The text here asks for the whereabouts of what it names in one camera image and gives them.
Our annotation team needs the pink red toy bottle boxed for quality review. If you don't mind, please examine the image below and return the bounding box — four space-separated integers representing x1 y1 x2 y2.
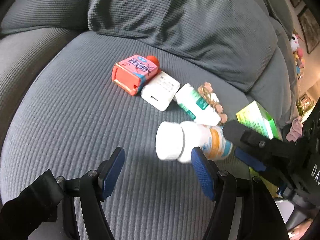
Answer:
112 54 160 97

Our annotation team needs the white USB wall charger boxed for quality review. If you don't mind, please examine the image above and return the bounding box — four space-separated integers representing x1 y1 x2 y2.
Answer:
140 71 180 111

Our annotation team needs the green yellow cardboard box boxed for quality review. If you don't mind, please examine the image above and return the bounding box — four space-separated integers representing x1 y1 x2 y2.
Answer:
236 100 280 195

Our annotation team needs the grey sofa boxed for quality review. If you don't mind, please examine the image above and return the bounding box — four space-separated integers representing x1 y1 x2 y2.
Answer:
0 0 320 240

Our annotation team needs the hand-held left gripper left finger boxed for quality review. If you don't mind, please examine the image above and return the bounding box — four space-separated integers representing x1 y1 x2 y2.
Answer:
55 147 125 240

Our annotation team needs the white bottle orange blue label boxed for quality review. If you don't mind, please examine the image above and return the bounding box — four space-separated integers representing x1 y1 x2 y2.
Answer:
155 121 233 164

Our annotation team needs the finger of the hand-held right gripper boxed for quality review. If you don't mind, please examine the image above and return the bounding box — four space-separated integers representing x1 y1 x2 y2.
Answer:
235 147 288 190
222 120 295 160

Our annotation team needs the beige flower hair clip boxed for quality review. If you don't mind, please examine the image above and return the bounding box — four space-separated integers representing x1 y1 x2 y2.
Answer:
197 82 228 125

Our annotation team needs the pile of colourful small toys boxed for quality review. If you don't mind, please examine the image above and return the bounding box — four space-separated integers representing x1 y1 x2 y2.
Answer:
292 49 307 80

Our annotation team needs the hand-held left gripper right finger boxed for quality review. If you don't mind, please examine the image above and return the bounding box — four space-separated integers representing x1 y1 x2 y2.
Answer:
191 147 290 240

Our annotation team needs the grey sofa back cushion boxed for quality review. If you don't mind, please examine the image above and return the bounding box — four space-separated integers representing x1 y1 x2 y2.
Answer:
0 0 100 35
246 17 300 128
87 0 279 92

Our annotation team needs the white pink plush toy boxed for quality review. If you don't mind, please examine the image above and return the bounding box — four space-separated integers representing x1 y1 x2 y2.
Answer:
290 31 304 52

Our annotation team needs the pink cloth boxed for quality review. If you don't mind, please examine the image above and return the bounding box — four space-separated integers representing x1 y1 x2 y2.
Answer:
286 117 304 142

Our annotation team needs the white bottle green label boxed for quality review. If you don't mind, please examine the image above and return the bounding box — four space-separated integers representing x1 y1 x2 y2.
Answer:
174 83 221 127

